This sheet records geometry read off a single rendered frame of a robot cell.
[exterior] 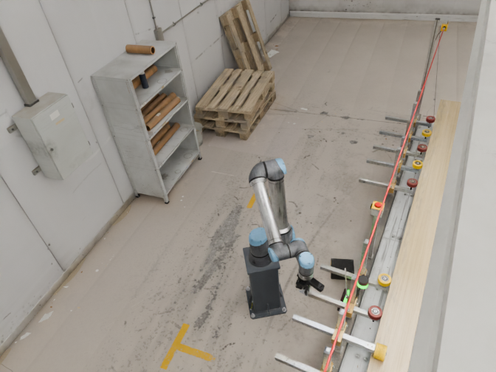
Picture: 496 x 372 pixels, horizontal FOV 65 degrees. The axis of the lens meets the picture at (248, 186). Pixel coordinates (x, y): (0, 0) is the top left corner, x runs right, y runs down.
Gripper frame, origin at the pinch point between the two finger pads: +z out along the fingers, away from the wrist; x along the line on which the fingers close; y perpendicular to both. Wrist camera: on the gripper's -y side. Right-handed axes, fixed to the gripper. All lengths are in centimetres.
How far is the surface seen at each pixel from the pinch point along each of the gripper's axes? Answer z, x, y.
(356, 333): 19.5, 1.5, -34.3
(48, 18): -123, -78, 255
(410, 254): -9, -51, -52
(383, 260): 19, -62, -37
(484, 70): -165, 9, -52
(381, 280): -9.4, -22.6, -40.1
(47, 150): -47, -9, 223
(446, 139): -10, -193, -58
